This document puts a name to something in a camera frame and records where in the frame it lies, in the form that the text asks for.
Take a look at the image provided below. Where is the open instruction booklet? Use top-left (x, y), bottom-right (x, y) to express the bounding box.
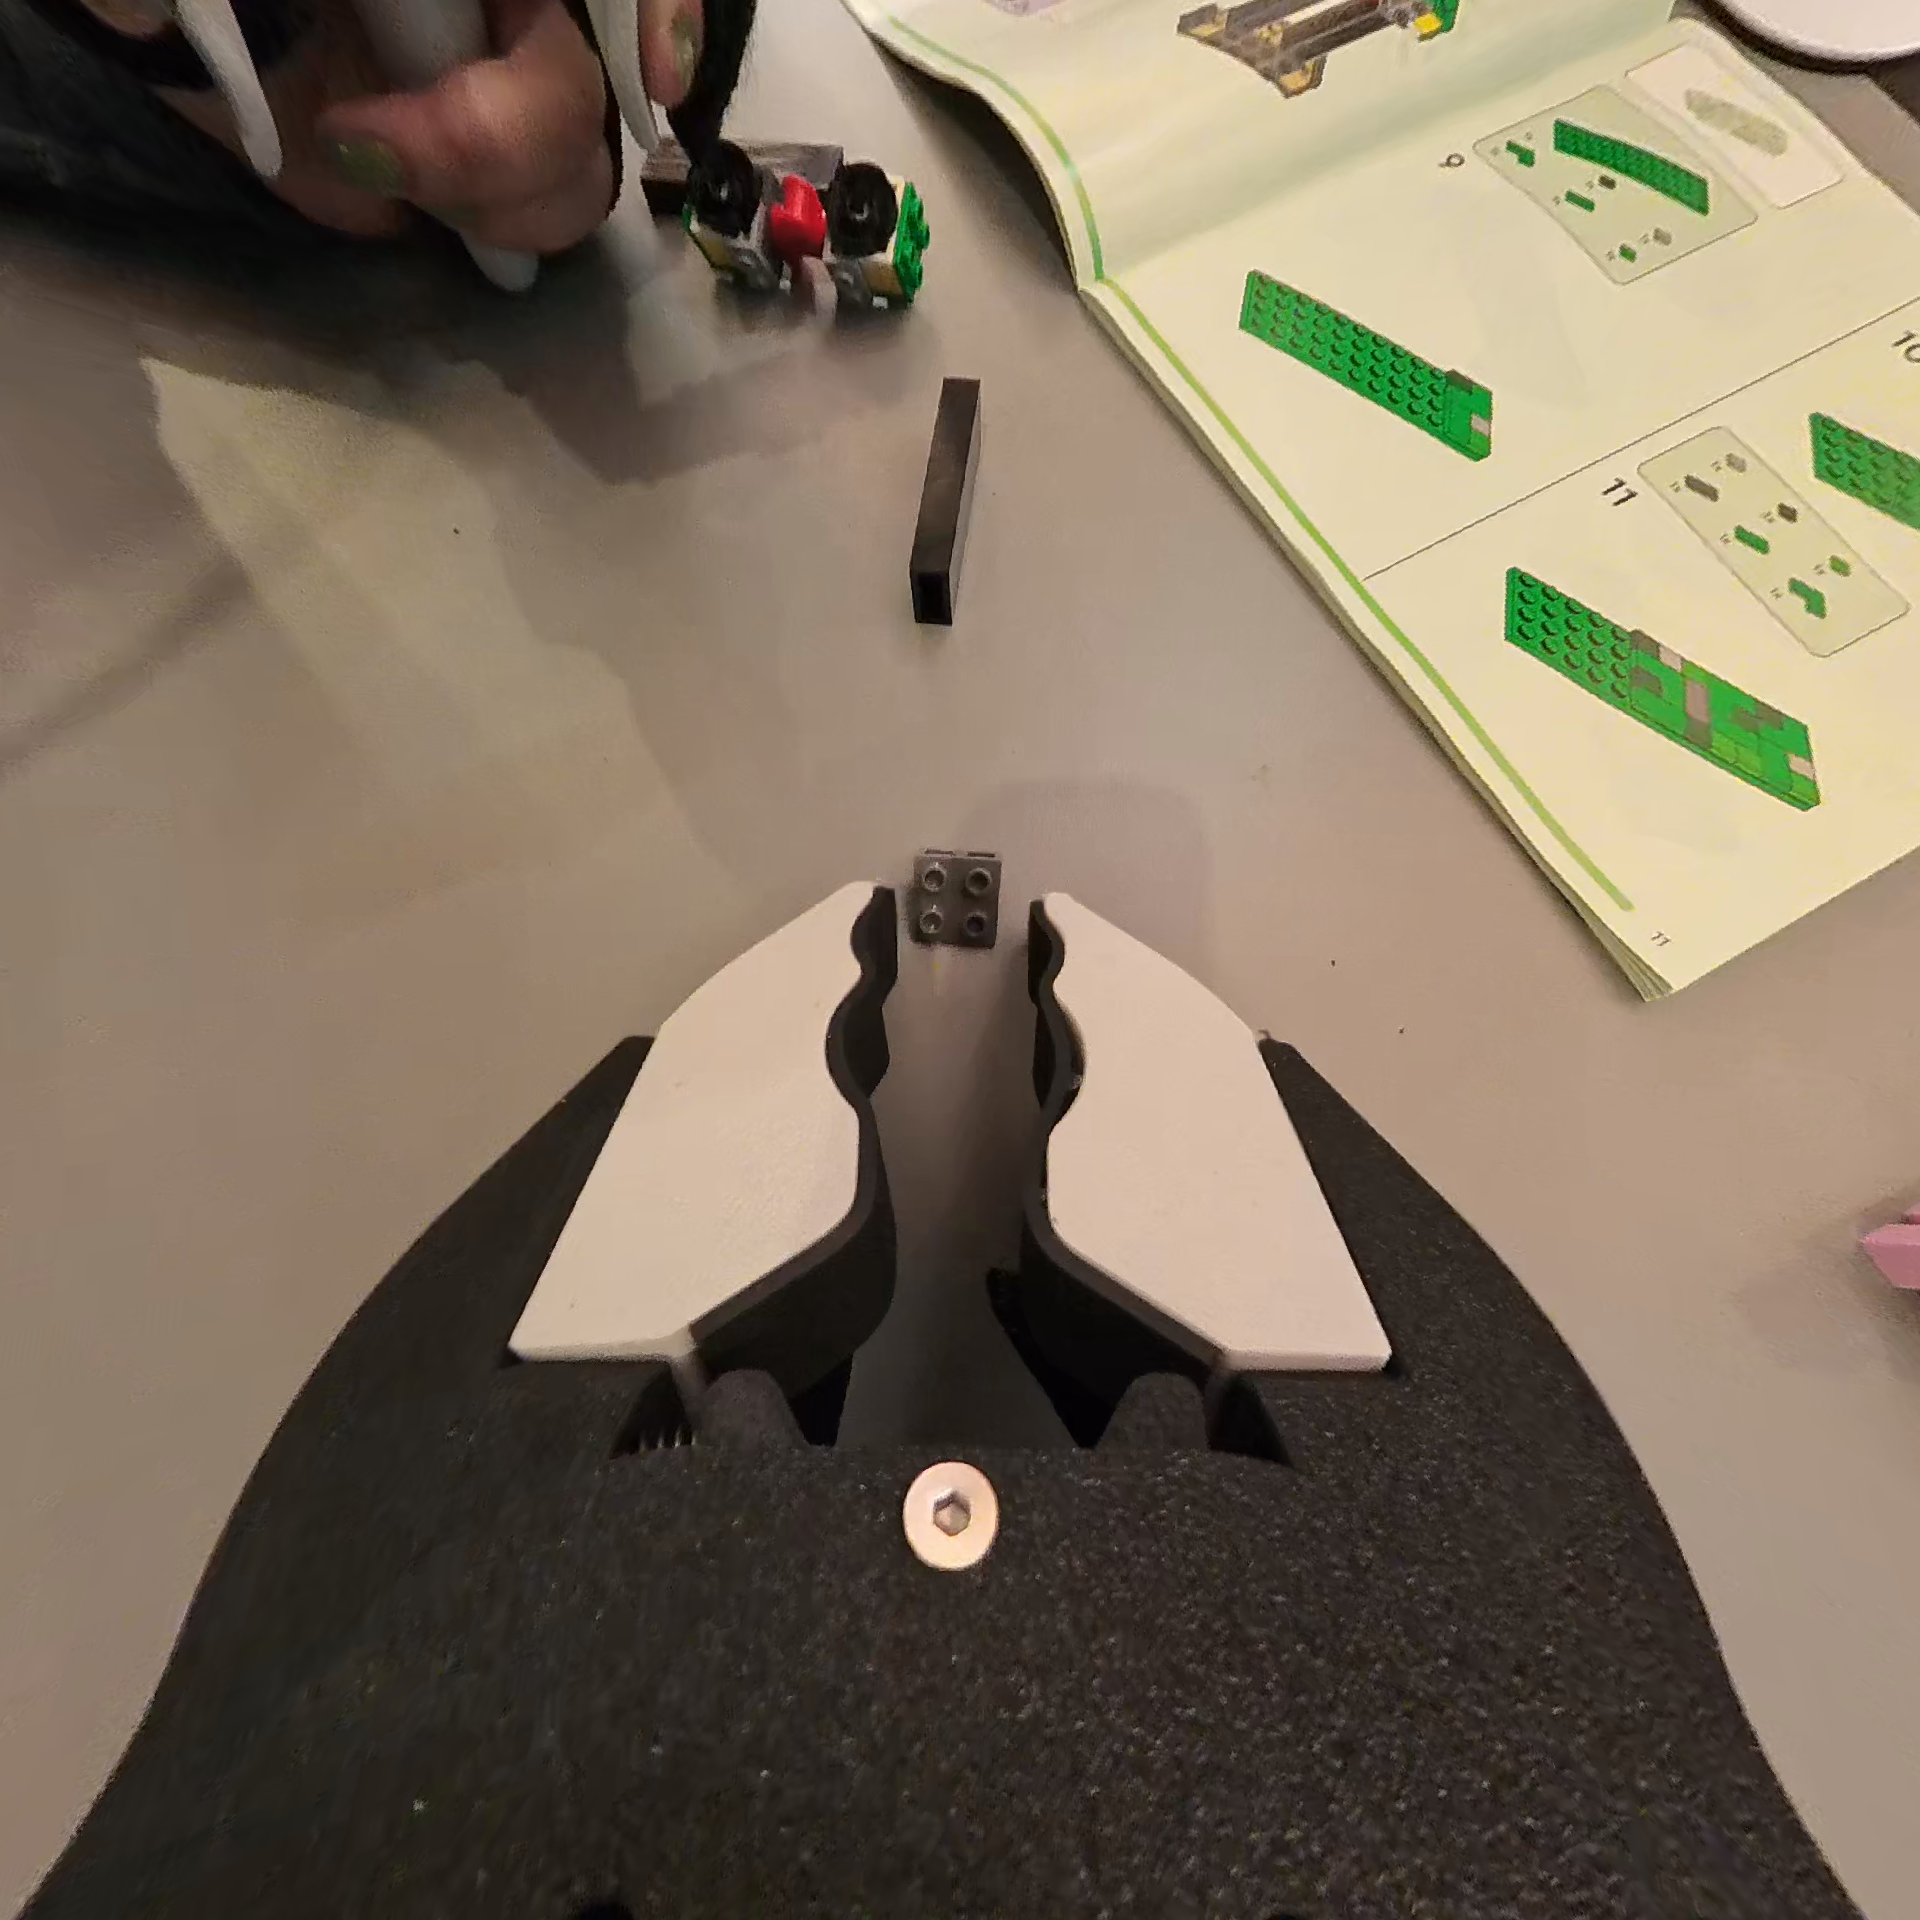
top-left (841, 0), bottom-right (1920, 996)

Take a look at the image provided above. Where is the grey desk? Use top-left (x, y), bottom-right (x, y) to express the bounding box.
top-left (0, 0), bottom-right (1920, 1920)

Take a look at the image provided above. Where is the long black brick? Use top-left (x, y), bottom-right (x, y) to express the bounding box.
top-left (911, 380), bottom-right (985, 629)
top-left (640, 139), bottom-right (844, 218)

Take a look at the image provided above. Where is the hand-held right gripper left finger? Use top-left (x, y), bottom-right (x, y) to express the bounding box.
top-left (510, 883), bottom-right (900, 1407)

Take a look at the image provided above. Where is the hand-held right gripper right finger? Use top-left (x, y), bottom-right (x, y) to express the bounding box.
top-left (990, 893), bottom-right (1395, 1375)

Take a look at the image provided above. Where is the person's left hand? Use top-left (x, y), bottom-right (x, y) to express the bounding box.
top-left (241, 0), bottom-right (714, 263)

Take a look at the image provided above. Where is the person's left forearm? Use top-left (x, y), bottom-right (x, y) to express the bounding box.
top-left (0, 0), bottom-right (287, 242)

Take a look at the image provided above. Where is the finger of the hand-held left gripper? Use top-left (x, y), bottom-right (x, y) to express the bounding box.
top-left (590, 0), bottom-right (762, 162)

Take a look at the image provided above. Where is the small grey 2x2 plate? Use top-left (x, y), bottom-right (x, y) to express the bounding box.
top-left (911, 847), bottom-right (1007, 949)

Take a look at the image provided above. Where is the brick car model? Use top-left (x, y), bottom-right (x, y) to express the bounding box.
top-left (680, 139), bottom-right (930, 313)

